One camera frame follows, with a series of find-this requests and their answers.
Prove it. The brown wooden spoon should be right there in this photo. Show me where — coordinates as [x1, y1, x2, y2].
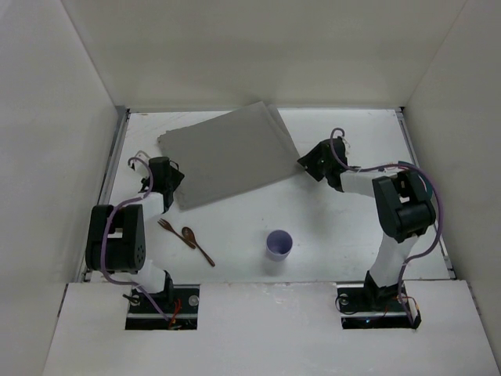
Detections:
[182, 226, 216, 267]

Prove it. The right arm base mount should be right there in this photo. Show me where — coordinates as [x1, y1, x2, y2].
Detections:
[335, 285, 422, 330]

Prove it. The white plate with green rim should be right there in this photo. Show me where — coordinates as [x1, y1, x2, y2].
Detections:
[398, 161, 434, 199]

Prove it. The grey cloth placemat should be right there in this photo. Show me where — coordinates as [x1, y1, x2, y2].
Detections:
[157, 102, 301, 211]

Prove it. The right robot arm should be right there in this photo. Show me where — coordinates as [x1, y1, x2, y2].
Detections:
[297, 136, 436, 311]

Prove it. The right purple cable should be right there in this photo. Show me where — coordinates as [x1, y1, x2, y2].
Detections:
[330, 127, 445, 326]

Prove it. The brown wooden fork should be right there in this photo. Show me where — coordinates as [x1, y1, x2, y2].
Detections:
[157, 219, 196, 249]

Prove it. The purple plastic cup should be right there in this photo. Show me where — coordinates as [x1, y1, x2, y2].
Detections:
[266, 230, 293, 262]

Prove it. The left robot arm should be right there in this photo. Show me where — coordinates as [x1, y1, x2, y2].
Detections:
[85, 153, 185, 303]

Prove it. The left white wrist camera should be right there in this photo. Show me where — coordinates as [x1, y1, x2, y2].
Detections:
[127, 150, 150, 170]

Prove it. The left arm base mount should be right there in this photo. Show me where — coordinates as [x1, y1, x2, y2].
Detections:
[123, 284, 200, 331]

